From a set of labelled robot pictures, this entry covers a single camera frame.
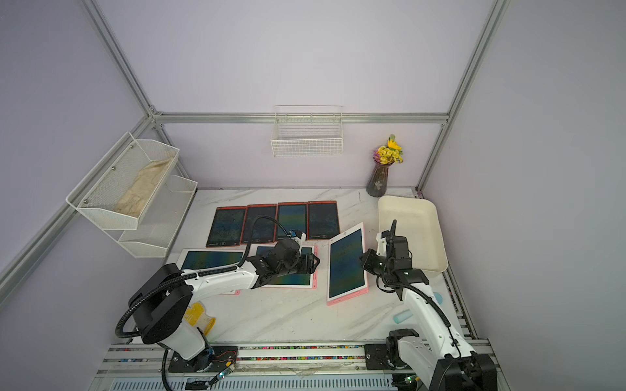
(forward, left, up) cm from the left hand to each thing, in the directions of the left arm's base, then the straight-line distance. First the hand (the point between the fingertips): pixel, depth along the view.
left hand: (312, 263), depth 86 cm
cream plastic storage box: (+25, -47, -8) cm, 54 cm away
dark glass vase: (+41, -30, +1) cm, 50 cm away
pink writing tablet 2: (+5, +49, -7) cm, 49 cm away
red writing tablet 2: (+21, +22, -8) cm, 32 cm away
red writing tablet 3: (+28, +11, -8) cm, 31 cm away
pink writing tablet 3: (-3, +6, -8) cm, 11 cm away
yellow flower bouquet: (+42, -32, +17) cm, 56 cm away
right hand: (-1, -17, +3) cm, 17 cm away
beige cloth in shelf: (+11, +56, +23) cm, 61 cm away
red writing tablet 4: (+25, -4, -7) cm, 26 cm away
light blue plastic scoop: (-16, -33, -7) cm, 37 cm away
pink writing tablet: (-2, -13, -7) cm, 15 cm away
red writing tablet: (+21, +38, -7) cm, 44 cm away
